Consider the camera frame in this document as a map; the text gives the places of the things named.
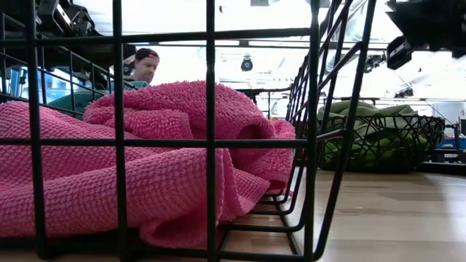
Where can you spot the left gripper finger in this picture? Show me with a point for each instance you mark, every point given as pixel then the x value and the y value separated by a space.
pixel 91 54

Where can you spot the blue microfiber towel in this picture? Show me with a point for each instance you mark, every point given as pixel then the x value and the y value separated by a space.
pixel 136 85

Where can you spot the clear plastic bin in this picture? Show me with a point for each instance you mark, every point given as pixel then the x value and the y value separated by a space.
pixel 91 95

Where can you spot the person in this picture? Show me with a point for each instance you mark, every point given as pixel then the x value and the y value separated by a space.
pixel 145 69

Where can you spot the black ceiling spotlight cluster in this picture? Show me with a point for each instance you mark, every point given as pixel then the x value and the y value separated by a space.
pixel 375 63
pixel 404 93

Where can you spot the black woven round basket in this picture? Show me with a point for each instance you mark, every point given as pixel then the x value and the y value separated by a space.
pixel 433 138

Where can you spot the blue background cart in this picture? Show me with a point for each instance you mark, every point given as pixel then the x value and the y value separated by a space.
pixel 451 143

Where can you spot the long ceiling light strip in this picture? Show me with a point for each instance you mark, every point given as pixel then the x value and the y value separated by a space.
pixel 276 43

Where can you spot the round black ceiling camera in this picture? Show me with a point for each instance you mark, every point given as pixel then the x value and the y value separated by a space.
pixel 247 64

